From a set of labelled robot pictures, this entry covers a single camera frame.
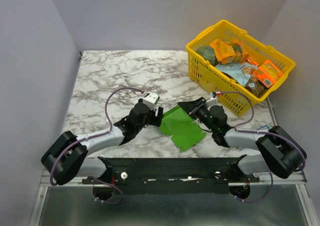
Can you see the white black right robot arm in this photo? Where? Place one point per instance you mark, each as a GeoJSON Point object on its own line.
{"type": "Point", "coordinates": [278, 153]}

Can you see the teal small card packet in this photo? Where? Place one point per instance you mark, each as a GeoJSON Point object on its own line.
{"type": "Point", "coordinates": [263, 128]}

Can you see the yellow plastic shopping basket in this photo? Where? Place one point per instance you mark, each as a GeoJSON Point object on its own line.
{"type": "Point", "coordinates": [234, 96]}

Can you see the light blue snack bag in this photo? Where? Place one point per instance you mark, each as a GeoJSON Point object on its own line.
{"type": "Point", "coordinates": [242, 73]}

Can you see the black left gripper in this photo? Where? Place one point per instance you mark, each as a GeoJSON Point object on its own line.
{"type": "Point", "coordinates": [156, 121]}

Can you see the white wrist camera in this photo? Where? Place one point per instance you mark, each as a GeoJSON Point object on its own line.
{"type": "Point", "coordinates": [150, 99]}
{"type": "Point", "coordinates": [213, 100]}

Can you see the orange cracker box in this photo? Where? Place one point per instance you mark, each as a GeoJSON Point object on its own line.
{"type": "Point", "coordinates": [268, 73]}

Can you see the aluminium frame rail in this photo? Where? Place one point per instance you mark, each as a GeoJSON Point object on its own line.
{"type": "Point", "coordinates": [264, 179]}

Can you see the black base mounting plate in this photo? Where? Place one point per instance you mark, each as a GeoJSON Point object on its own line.
{"type": "Point", "coordinates": [174, 175]}

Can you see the green paper box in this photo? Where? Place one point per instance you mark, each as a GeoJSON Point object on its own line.
{"type": "Point", "coordinates": [183, 130]}

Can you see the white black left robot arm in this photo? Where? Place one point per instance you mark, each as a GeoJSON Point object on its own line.
{"type": "Point", "coordinates": [67, 157]}

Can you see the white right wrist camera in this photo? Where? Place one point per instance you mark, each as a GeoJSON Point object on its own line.
{"type": "Point", "coordinates": [213, 100]}

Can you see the orange snack bag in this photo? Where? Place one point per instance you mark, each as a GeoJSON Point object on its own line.
{"type": "Point", "coordinates": [229, 51]}

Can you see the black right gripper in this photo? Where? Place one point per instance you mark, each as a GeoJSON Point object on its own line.
{"type": "Point", "coordinates": [196, 107]}

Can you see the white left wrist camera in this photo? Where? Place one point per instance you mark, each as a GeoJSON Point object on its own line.
{"type": "Point", "coordinates": [150, 99]}

